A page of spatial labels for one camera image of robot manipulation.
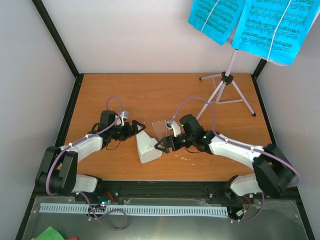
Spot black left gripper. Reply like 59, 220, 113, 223
109, 120, 146, 142

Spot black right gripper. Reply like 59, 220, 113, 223
154, 133, 195, 154

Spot clear plastic metronome cover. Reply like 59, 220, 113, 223
152, 119, 171, 141

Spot white metronome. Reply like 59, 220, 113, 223
136, 130, 163, 164

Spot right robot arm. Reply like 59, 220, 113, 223
154, 114, 298, 201

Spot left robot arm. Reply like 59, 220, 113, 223
35, 110, 146, 202

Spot white tripod music stand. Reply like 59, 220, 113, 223
195, 48, 257, 121

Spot red paper piece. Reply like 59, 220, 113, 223
65, 237, 79, 240

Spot left blue sheet music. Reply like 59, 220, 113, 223
188, 0, 245, 46

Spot blue sheet music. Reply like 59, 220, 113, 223
232, 0, 320, 66
188, 0, 245, 46

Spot green paper sheet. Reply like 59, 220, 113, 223
32, 226, 64, 240

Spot right blue sheet music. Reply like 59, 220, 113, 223
232, 0, 320, 66

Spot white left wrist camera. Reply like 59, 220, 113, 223
115, 110, 129, 126

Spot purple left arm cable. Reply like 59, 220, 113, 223
46, 95, 128, 230

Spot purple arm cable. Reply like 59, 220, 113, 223
172, 97, 301, 224
46, 95, 128, 230

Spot black aluminium frame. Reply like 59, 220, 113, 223
14, 0, 316, 240

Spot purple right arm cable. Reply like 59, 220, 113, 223
172, 97, 301, 224

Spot light blue cable duct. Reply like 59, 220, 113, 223
38, 203, 228, 218

